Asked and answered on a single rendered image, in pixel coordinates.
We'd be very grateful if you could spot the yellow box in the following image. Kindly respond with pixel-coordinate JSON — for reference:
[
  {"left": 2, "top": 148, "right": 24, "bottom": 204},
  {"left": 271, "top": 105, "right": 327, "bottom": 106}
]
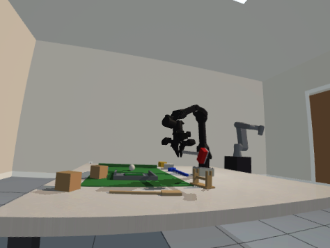
[{"left": 158, "top": 162, "right": 167, "bottom": 168}]

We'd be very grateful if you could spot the brown cube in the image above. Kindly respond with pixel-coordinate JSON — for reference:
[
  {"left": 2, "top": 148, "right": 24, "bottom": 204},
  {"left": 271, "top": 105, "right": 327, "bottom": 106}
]
[
  {"left": 90, "top": 165, "right": 108, "bottom": 179},
  {"left": 54, "top": 171, "right": 82, "bottom": 192}
]

